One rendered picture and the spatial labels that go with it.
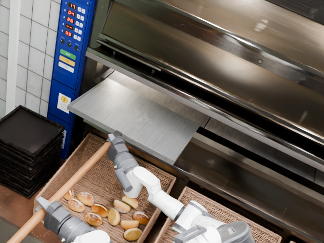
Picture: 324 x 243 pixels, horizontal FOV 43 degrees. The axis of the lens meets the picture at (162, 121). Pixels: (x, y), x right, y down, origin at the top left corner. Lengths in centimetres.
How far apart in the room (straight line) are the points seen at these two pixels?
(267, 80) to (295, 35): 23
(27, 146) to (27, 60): 50
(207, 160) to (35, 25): 111
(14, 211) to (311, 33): 163
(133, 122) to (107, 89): 26
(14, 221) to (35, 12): 105
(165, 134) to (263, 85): 50
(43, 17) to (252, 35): 104
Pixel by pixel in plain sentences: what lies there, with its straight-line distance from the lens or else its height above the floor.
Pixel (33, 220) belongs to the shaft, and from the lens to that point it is 143.
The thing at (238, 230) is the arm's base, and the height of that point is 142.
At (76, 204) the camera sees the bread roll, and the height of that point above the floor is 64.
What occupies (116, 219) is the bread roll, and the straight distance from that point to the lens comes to 219.
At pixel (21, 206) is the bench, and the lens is 227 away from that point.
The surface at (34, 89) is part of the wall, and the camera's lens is 240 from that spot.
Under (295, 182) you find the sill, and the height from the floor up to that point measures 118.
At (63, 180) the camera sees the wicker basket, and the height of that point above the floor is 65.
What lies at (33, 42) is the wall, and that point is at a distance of 226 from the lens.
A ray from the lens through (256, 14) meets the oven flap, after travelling 170.
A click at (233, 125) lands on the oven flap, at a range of 173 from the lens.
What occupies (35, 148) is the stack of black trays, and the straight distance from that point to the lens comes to 211.
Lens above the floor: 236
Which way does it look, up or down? 37 degrees down
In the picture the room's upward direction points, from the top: 19 degrees clockwise
